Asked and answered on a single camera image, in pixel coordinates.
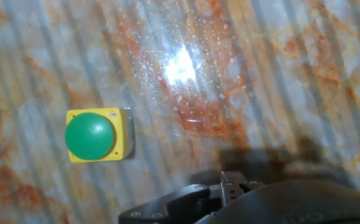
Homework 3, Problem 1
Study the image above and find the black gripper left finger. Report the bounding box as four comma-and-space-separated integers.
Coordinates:
119, 183, 223, 224

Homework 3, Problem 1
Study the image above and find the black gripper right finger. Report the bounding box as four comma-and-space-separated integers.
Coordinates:
220, 170, 265, 207

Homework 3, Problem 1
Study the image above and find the yellow box green mushroom button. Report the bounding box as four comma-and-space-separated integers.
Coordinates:
64, 107, 135, 164

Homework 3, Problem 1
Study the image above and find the orange marble pattern mat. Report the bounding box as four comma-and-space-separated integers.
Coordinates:
0, 0, 360, 224

